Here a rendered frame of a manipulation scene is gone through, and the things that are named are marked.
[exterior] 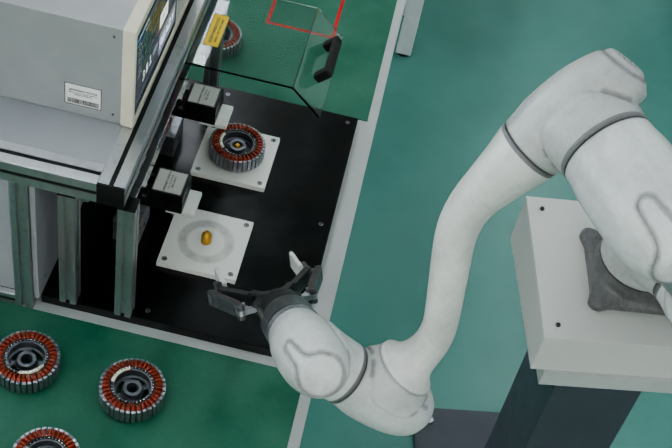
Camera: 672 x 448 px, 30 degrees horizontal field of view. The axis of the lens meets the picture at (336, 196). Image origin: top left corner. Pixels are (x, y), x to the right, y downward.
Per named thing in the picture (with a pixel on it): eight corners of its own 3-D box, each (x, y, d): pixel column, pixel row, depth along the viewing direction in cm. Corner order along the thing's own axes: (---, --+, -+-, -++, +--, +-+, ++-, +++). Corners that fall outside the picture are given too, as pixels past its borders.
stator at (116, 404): (178, 397, 215) (179, 385, 212) (129, 436, 209) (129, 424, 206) (134, 357, 219) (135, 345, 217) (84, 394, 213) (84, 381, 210)
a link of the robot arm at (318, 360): (249, 345, 195) (313, 382, 201) (275, 391, 182) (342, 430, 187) (290, 290, 194) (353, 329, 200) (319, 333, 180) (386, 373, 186)
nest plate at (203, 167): (279, 141, 258) (280, 137, 257) (263, 192, 248) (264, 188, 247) (208, 125, 258) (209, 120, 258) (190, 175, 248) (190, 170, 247)
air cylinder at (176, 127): (183, 132, 256) (184, 112, 252) (173, 157, 251) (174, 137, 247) (159, 126, 256) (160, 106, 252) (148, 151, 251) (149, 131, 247)
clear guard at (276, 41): (342, 38, 247) (347, 14, 243) (319, 118, 230) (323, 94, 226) (181, 0, 247) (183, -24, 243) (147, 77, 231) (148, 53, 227)
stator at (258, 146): (265, 137, 257) (267, 124, 254) (262, 177, 249) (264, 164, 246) (211, 131, 256) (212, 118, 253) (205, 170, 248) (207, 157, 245)
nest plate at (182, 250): (253, 226, 241) (253, 221, 241) (234, 284, 231) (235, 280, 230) (177, 208, 242) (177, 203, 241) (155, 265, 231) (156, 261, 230)
